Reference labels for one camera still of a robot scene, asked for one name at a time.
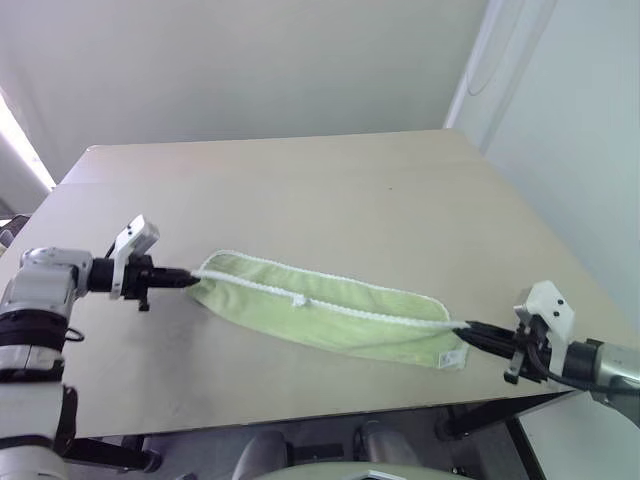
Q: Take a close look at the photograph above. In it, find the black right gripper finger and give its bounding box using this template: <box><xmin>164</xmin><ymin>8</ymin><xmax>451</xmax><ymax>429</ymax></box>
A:
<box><xmin>463</xmin><ymin>320</ymin><xmax>521</xmax><ymax>346</ymax></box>
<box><xmin>452</xmin><ymin>327</ymin><xmax>518</xmax><ymax>360</ymax></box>

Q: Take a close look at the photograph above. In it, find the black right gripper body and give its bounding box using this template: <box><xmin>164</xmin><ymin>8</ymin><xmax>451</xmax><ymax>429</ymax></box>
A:
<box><xmin>503</xmin><ymin>319</ymin><xmax>553</xmax><ymax>386</ymax></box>

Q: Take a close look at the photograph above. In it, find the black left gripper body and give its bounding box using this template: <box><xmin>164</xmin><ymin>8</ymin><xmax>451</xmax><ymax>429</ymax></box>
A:
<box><xmin>121</xmin><ymin>253</ymin><xmax>157</xmax><ymax>313</ymax></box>

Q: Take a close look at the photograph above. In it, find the light green towel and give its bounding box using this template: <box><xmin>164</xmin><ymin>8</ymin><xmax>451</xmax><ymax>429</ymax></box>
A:
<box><xmin>185</xmin><ymin>248</ymin><xmax>471</xmax><ymax>373</ymax></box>

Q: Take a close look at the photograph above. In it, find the black table foot bar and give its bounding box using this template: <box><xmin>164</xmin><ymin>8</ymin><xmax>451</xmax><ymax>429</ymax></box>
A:
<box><xmin>63</xmin><ymin>433</ymin><xmax>162</xmax><ymax>474</ymax></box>

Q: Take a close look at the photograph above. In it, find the pale grey curved robot body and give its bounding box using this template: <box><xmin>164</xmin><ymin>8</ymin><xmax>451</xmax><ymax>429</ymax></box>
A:
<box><xmin>257</xmin><ymin>458</ymin><xmax>454</xmax><ymax>480</ymax></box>

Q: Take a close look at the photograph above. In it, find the dark grey rounded shape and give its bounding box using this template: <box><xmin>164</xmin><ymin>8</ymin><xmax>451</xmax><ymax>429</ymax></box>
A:
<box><xmin>233</xmin><ymin>429</ymin><xmax>290</xmax><ymax>480</ymax></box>

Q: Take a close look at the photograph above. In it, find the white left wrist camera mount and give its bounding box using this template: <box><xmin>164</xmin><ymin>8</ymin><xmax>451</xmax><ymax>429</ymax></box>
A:
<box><xmin>107</xmin><ymin>214</ymin><xmax>161</xmax><ymax>301</ymax></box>

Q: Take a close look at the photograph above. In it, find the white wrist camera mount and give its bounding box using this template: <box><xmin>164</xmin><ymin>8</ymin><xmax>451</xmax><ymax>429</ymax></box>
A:
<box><xmin>107</xmin><ymin>214</ymin><xmax>161</xmax><ymax>301</ymax></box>
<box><xmin>513</xmin><ymin>280</ymin><xmax>577</xmax><ymax>377</ymax></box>

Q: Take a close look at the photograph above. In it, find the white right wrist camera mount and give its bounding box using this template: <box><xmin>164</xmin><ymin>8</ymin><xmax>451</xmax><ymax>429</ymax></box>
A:
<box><xmin>513</xmin><ymin>280</ymin><xmax>577</xmax><ymax>377</ymax></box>

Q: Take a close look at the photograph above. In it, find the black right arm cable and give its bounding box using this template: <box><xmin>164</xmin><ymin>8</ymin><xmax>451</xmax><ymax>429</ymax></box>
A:
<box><xmin>528</xmin><ymin>342</ymin><xmax>640</xmax><ymax>397</ymax></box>

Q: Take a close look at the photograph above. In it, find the black table frame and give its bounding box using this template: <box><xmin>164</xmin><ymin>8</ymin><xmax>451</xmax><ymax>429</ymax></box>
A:
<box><xmin>433</xmin><ymin>390</ymin><xmax>582</xmax><ymax>480</ymax></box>

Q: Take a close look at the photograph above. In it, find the thin clear wall cord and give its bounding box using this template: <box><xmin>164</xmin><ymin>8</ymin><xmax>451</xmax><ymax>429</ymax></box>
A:
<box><xmin>465</xmin><ymin>0</ymin><xmax>557</xmax><ymax>97</ymax></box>

